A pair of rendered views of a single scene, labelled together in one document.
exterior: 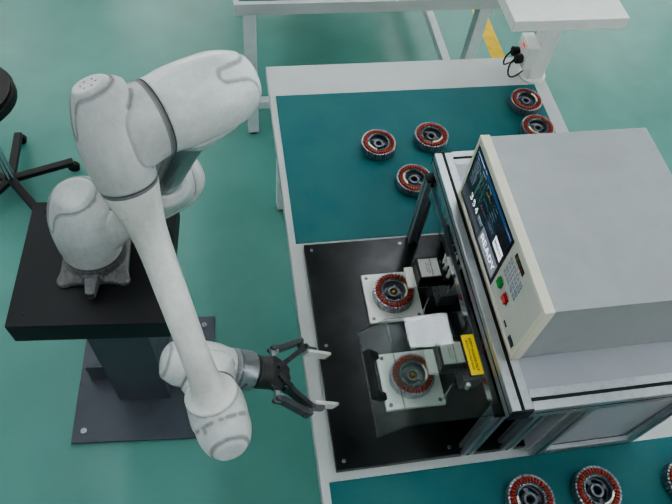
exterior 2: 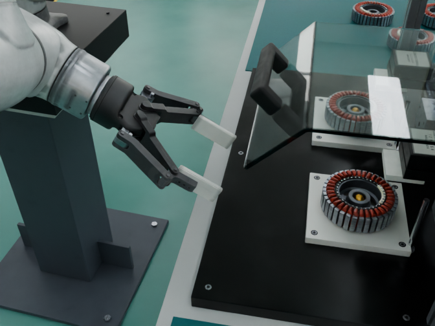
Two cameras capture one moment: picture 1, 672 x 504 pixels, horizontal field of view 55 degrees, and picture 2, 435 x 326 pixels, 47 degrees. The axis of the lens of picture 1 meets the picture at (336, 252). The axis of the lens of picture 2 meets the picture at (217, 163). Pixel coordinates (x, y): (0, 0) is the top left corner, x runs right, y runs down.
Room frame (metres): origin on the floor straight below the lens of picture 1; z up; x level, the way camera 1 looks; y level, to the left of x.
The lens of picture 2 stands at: (0.07, -0.29, 1.33)
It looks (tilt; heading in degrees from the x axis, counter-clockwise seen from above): 39 degrees down; 26
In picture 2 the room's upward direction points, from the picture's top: straight up
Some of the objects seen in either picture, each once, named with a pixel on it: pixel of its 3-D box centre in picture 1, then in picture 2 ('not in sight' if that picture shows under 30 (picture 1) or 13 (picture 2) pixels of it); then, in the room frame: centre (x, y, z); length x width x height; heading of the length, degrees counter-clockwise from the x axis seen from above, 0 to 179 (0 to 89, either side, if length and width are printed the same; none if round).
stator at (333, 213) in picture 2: not in sight; (358, 199); (0.66, -0.23, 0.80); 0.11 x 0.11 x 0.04
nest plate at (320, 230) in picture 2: not in sight; (355, 211); (0.66, -0.24, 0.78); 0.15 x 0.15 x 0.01; 15
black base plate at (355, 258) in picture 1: (405, 339); (360, 171); (0.78, -0.22, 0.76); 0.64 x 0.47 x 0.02; 15
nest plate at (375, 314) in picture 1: (392, 297); (352, 123); (0.90, -0.17, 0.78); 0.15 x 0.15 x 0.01; 15
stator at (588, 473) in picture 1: (596, 491); not in sight; (0.45, -0.70, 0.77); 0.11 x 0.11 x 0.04
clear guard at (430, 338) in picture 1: (442, 369); (404, 97); (0.59, -0.26, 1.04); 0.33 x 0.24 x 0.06; 105
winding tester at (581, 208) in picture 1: (581, 237); not in sight; (0.85, -0.52, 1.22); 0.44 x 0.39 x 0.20; 15
